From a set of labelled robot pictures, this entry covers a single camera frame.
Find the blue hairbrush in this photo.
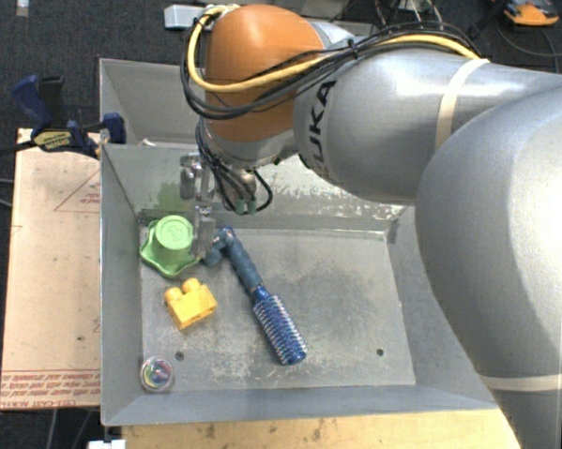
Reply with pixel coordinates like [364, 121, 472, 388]
[197, 225, 315, 367]

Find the green cylinder on wavy base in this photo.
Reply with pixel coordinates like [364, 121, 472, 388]
[137, 213, 205, 281]

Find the clear iridescent ball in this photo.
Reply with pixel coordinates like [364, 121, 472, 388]
[138, 354, 177, 396]

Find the grey metal bin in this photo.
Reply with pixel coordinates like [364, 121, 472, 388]
[80, 57, 518, 448]

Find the yellow toy brick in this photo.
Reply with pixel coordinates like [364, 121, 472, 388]
[160, 276, 220, 334]

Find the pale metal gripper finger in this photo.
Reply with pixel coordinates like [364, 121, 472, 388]
[190, 206, 218, 260]
[177, 152, 202, 202]

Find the brown cardboard board red print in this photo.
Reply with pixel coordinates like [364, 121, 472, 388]
[0, 127, 115, 417]

